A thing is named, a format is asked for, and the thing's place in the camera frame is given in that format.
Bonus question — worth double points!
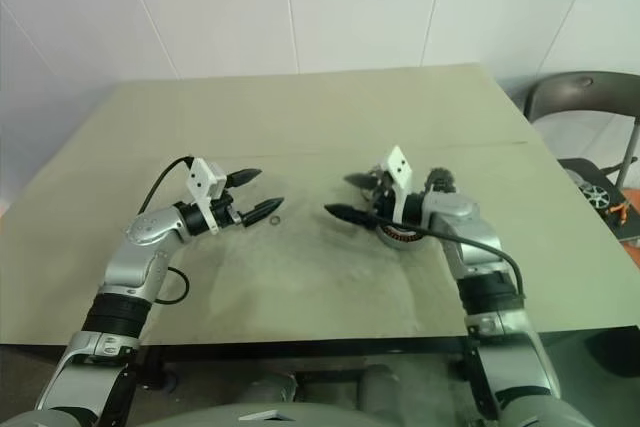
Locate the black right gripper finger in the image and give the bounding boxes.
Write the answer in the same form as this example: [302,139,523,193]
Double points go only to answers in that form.
[343,171,381,191]
[323,202,381,229]

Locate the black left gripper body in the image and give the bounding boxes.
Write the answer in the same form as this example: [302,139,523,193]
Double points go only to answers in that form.
[209,185,247,230]

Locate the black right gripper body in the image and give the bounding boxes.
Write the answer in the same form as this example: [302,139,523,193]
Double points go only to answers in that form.
[367,169,397,224]

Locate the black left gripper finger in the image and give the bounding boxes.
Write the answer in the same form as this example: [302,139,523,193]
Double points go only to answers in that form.
[242,196,287,227]
[227,167,263,188]

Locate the silver motor stator housing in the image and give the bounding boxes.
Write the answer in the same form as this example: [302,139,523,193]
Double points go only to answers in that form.
[374,224,441,252]

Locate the white flat plate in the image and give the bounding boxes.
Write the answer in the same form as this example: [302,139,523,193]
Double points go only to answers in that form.
[238,410,294,422]

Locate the silver spoked wheel part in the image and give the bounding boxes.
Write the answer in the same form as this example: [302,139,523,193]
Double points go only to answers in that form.
[579,181,612,208]

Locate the dark grey folding chair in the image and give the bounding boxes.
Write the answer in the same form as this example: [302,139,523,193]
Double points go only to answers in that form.
[522,70,640,248]

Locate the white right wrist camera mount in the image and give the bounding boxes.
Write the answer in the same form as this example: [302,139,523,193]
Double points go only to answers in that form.
[375,145,415,226]

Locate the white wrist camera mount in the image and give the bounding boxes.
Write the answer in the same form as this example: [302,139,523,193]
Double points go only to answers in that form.
[375,145,415,226]
[185,157,232,236]

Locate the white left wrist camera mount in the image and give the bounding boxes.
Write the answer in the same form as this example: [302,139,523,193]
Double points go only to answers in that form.
[185,157,232,236]

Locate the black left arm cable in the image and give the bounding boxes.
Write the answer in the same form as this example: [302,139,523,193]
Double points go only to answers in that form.
[137,155,196,306]

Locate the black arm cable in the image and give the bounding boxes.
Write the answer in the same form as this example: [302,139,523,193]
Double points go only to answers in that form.
[372,216,527,313]
[137,155,196,306]

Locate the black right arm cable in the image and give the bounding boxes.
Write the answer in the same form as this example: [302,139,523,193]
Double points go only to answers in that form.
[372,216,527,313]

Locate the black table frame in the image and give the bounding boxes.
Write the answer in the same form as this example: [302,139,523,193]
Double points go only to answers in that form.
[137,344,476,393]

